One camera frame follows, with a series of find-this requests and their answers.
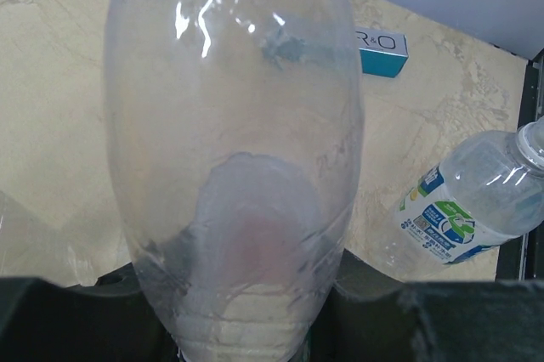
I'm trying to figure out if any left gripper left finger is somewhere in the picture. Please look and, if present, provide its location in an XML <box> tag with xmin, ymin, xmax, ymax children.
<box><xmin>1</xmin><ymin>263</ymin><xmax>180</xmax><ymax>361</ymax></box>

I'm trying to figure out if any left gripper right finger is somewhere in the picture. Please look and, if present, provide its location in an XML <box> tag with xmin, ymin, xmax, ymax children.
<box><xmin>309</xmin><ymin>251</ymin><xmax>543</xmax><ymax>361</ymax></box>

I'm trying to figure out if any clear labelled bottle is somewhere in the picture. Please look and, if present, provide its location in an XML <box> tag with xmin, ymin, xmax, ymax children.
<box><xmin>386</xmin><ymin>120</ymin><xmax>543</xmax><ymax>269</ymax></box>

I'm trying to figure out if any clear bottle with red ring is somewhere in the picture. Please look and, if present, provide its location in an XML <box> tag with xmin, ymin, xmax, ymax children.
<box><xmin>103</xmin><ymin>0</ymin><xmax>364</xmax><ymax>361</ymax></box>

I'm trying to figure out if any blue white toothpaste box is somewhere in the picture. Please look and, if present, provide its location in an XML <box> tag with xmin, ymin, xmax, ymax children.
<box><xmin>355</xmin><ymin>27</ymin><xmax>409</xmax><ymax>78</ymax></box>

